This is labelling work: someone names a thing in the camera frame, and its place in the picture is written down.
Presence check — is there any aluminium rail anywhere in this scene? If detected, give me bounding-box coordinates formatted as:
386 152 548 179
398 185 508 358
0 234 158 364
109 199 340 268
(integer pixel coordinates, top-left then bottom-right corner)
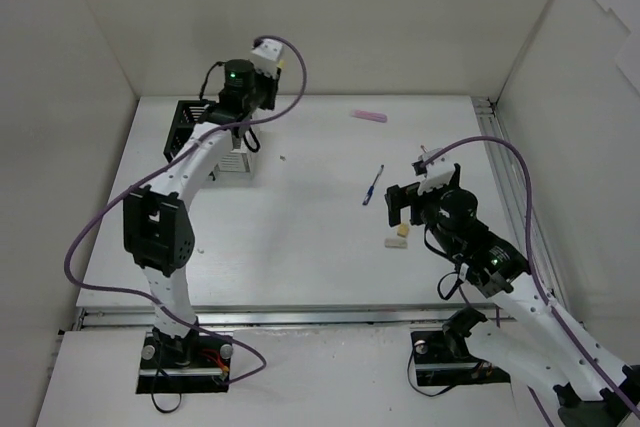
471 97 566 305
76 301 464 329

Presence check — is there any aluminium rail right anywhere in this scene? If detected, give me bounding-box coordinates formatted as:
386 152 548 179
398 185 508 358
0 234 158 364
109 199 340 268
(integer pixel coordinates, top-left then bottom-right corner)
471 97 566 305

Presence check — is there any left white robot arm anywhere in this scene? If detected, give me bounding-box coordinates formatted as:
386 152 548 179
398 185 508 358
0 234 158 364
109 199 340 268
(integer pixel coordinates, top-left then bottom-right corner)
123 59 281 367

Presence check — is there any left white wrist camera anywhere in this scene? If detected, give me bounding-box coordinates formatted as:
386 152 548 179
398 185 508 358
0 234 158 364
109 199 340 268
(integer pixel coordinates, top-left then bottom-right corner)
249 38 284 79

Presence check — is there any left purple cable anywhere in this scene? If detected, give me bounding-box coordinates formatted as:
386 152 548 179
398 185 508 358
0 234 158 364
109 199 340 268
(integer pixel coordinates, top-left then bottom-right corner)
64 35 307 389

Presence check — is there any aluminium rail front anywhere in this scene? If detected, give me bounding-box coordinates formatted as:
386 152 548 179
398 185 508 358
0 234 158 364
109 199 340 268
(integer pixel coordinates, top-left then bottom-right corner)
76 301 464 329

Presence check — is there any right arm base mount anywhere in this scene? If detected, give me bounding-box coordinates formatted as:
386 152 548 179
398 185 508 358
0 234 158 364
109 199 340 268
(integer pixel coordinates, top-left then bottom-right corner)
407 307 511 398

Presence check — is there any pink highlighter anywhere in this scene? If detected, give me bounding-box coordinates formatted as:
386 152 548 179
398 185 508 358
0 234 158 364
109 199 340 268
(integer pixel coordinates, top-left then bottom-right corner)
350 110 388 123

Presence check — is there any white eraser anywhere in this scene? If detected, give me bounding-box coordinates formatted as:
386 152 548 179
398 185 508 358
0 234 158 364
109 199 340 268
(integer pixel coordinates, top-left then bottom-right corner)
384 237 408 249

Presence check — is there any blue pen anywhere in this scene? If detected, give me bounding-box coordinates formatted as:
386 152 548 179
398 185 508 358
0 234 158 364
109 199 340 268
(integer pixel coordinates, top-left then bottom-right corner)
362 164 385 206

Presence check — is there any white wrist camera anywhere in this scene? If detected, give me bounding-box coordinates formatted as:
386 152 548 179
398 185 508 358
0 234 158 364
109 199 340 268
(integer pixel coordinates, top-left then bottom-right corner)
412 154 456 196
249 38 284 79

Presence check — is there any purple cable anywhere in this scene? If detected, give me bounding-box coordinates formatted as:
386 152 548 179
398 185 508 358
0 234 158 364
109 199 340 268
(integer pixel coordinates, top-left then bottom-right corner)
422 135 640 418
64 35 307 389

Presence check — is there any black slotted container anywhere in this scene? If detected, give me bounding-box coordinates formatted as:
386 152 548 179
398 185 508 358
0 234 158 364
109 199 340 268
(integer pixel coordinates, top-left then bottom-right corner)
163 100 215 163

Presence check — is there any yellow eraser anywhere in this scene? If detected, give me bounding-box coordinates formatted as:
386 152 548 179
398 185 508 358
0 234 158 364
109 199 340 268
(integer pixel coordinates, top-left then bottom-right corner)
397 224 410 238

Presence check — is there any white slotted container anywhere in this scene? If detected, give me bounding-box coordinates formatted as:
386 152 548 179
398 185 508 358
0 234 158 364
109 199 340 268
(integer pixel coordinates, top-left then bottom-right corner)
209 127 261 181

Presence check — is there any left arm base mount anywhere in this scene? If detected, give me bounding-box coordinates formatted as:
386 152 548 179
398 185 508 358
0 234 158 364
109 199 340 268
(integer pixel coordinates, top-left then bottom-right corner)
136 331 233 394

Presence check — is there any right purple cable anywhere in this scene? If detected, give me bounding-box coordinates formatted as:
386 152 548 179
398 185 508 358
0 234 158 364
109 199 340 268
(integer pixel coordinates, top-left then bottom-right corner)
422 135 640 418

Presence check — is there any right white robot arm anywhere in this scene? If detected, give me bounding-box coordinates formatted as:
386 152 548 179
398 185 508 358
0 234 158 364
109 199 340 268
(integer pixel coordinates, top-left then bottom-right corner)
384 164 639 426

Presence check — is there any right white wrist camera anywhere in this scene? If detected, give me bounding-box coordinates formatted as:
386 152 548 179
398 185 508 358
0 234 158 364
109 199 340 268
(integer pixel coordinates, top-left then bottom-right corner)
412 154 456 196

